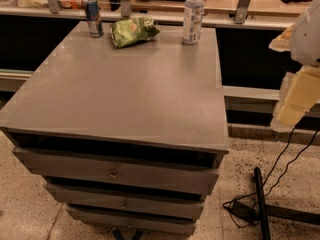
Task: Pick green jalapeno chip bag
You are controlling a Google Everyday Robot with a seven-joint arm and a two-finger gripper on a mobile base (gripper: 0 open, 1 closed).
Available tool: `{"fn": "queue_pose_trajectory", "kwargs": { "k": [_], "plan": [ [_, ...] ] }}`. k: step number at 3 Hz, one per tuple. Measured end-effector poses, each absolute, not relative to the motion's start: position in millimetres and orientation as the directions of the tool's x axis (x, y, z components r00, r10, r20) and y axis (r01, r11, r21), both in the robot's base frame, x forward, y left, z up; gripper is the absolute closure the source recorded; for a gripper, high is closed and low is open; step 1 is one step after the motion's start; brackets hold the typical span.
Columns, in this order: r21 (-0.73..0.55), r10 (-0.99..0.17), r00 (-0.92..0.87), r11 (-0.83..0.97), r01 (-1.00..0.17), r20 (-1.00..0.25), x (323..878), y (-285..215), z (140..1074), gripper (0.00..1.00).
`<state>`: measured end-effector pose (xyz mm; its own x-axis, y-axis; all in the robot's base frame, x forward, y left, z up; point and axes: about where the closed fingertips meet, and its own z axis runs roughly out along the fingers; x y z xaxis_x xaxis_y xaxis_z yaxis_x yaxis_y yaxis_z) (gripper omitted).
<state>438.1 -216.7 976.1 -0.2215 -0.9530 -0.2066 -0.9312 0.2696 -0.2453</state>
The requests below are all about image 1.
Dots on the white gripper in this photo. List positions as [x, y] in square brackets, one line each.
[309, 39]

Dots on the green jalapeno chip bag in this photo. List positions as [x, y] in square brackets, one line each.
[128, 32]

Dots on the clear plastic water bottle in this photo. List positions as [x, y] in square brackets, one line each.
[192, 23]

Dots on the black metal stand base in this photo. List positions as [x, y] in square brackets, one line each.
[265, 210]

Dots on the black power adapter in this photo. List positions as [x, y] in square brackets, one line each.
[244, 212]

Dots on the top grey drawer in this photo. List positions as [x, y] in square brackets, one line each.
[130, 172]

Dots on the grey drawer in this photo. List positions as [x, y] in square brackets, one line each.
[114, 218]
[130, 172]
[123, 201]

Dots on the grey drawer cabinet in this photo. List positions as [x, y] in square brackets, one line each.
[160, 101]

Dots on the blue silver energy drink can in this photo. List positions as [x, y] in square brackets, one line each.
[93, 17]

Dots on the bottom grey drawer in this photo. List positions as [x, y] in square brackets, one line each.
[114, 218]

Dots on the middle grey drawer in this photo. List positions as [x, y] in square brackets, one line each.
[123, 201]

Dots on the metal railing frame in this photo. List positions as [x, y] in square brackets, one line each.
[263, 10]

